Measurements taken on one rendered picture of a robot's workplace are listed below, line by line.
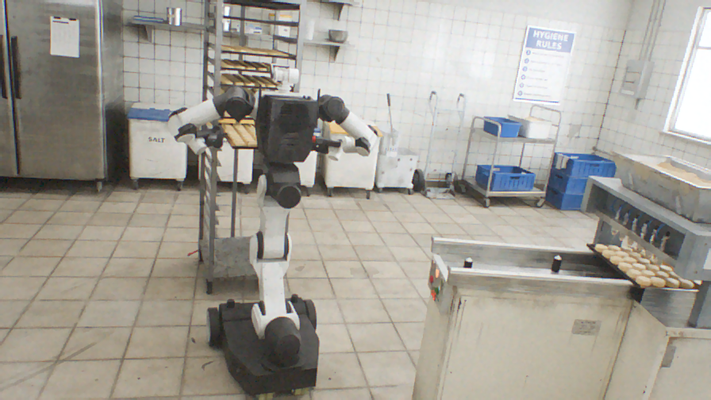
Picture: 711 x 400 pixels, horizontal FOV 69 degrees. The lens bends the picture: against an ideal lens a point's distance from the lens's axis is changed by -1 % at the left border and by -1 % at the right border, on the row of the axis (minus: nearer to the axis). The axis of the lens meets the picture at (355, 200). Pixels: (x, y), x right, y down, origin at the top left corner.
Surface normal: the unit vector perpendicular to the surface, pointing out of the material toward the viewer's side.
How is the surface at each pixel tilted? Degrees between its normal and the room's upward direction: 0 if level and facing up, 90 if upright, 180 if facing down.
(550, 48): 90
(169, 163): 92
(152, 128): 92
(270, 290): 56
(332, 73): 90
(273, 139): 104
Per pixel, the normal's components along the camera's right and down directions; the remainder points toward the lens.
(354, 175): 0.18, 0.37
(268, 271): 0.36, -0.26
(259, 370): 0.11, -0.95
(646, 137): -0.97, -0.04
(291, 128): 0.32, 0.55
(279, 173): 0.33, -0.46
